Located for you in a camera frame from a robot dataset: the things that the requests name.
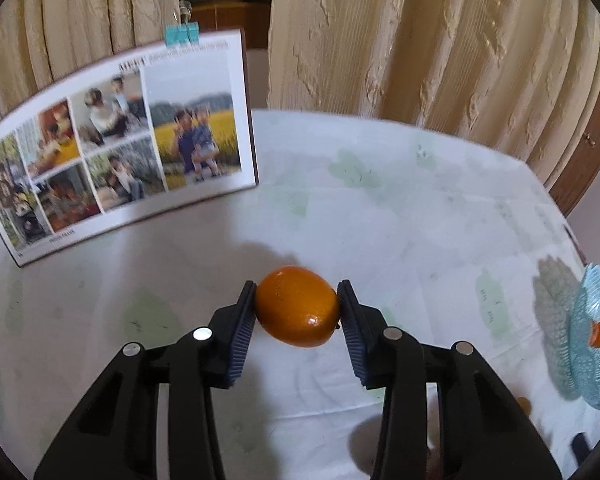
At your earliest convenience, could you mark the light blue plastic basket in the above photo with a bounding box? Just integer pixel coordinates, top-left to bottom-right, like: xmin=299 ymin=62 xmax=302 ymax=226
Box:
xmin=568 ymin=263 xmax=600 ymax=411

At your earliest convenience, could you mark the beige curtain right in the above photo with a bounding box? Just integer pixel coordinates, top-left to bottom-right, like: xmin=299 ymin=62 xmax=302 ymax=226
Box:
xmin=268 ymin=0 xmax=600 ymax=185

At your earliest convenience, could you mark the photo collage calendar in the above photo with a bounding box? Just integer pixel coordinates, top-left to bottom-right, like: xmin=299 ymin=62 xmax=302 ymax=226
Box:
xmin=0 ymin=29 xmax=259 ymax=266

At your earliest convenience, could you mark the beige curtain left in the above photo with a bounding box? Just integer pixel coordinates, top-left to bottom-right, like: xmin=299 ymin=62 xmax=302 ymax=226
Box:
xmin=0 ymin=0 xmax=178 ymax=115

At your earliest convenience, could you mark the teal binder clip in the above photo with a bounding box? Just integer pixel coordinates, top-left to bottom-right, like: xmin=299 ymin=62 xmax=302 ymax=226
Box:
xmin=163 ymin=0 xmax=199 ymax=47

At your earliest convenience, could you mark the small orange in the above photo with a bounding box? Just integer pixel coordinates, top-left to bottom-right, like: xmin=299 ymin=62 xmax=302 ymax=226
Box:
xmin=588 ymin=321 xmax=600 ymax=349
xmin=256 ymin=266 xmax=340 ymax=348

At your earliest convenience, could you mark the beige curtain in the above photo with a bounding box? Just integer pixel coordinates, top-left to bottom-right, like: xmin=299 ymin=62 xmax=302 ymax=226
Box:
xmin=268 ymin=0 xmax=600 ymax=185
xmin=0 ymin=0 xmax=178 ymax=115

